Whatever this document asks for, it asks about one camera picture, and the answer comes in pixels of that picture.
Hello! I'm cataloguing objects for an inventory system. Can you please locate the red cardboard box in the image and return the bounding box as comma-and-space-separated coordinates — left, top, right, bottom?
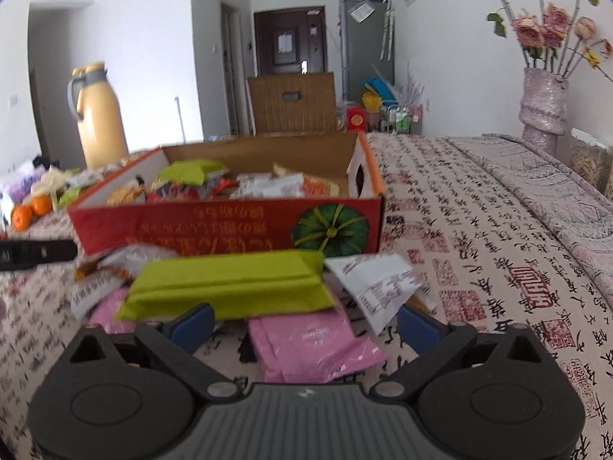
67, 131, 386, 257

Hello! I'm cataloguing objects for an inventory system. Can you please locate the cream crumpled plastic bag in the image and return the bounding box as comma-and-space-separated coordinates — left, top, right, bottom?
31, 168, 68, 197

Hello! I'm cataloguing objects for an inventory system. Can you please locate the red gift box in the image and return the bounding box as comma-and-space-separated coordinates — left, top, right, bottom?
346, 105, 369, 132

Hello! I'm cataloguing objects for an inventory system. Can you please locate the yellow thermos jug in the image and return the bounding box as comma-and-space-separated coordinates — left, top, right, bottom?
67, 61, 130, 169

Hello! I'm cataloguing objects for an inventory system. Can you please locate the gold orange snack packet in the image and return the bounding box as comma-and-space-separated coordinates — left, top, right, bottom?
302, 175, 341, 197

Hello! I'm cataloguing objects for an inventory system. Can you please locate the glass jar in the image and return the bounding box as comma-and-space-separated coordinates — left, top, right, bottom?
570, 128, 613, 192

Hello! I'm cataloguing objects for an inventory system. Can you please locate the large green snack packet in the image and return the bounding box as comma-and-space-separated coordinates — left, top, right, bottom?
158, 159, 228, 185
116, 249, 336, 322

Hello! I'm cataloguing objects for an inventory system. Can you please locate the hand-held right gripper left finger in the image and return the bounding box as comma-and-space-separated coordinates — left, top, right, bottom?
66, 303, 239, 400

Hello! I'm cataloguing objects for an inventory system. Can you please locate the pile of white cracker packets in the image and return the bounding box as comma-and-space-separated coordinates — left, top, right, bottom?
71, 243, 423, 337

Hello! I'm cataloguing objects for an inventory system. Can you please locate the clear orange cracker packet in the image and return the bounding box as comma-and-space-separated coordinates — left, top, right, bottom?
105, 184, 147, 205

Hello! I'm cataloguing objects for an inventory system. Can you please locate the grey paisley cloth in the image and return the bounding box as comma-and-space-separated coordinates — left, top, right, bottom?
443, 133, 613, 293

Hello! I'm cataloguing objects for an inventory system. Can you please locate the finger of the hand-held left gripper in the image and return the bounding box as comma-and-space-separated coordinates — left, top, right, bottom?
0, 240, 78, 271

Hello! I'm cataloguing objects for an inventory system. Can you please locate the pink vase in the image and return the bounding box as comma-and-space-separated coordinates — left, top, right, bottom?
520, 67, 569, 154

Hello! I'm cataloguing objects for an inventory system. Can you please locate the white feather decoration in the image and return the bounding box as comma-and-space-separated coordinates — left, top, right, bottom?
407, 64, 425, 106

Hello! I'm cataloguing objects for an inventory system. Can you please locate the blue plastic dustpan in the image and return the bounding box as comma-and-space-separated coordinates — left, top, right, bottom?
361, 76, 396, 97

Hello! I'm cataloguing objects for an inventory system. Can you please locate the grey refrigerator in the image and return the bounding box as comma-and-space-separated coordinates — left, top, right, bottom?
339, 0, 396, 101

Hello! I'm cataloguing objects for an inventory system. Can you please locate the purple tissue pack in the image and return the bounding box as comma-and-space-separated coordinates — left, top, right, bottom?
2, 172, 36, 202

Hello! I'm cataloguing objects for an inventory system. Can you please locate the metal trolley rack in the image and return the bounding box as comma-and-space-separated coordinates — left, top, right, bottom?
380, 103, 425, 135

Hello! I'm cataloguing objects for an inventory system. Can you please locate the dark entrance door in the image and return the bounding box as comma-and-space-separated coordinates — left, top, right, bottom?
254, 8, 326, 77

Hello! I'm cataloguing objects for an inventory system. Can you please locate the pink snack packet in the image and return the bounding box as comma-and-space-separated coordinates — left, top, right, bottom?
246, 309, 388, 384
89, 287, 139, 334

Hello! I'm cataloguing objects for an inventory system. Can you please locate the red colourful snack bag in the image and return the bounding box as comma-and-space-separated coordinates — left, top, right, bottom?
146, 177, 238, 202

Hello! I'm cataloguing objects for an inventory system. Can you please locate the wooden chair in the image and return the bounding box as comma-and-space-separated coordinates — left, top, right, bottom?
247, 72, 338, 136

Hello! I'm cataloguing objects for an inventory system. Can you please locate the dried rose bouquet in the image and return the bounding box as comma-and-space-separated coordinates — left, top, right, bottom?
467, 0, 613, 82

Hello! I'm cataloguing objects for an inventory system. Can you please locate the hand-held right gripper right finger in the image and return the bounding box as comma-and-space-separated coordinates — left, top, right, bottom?
370, 306, 547, 401

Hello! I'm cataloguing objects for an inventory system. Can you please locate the white mop pole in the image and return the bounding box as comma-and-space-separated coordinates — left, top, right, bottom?
173, 97, 187, 145

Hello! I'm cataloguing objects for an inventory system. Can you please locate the grey interior door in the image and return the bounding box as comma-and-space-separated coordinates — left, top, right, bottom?
221, 2, 240, 136

